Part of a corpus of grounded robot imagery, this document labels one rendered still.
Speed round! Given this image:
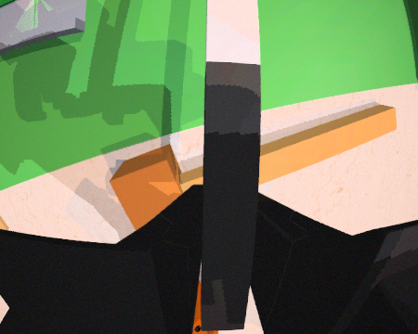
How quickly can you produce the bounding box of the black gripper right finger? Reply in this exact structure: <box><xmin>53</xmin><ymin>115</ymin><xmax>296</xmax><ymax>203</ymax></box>
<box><xmin>250</xmin><ymin>193</ymin><xmax>418</xmax><ymax>334</ymax></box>

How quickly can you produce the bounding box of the orange mallet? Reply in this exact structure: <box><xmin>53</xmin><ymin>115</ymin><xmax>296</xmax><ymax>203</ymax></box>
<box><xmin>109</xmin><ymin>104</ymin><xmax>398</xmax><ymax>230</ymax></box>

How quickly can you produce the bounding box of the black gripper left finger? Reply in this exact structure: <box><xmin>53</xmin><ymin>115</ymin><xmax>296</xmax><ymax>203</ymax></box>
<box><xmin>0</xmin><ymin>185</ymin><xmax>202</xmax><ymax>334</ymax></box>

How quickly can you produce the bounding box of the green flat mat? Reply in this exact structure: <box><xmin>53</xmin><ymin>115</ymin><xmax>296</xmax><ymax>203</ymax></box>
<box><xmin>0</xmin><ymin>0</ymin><xmax>418</xmax><ymax>192</ymax></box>

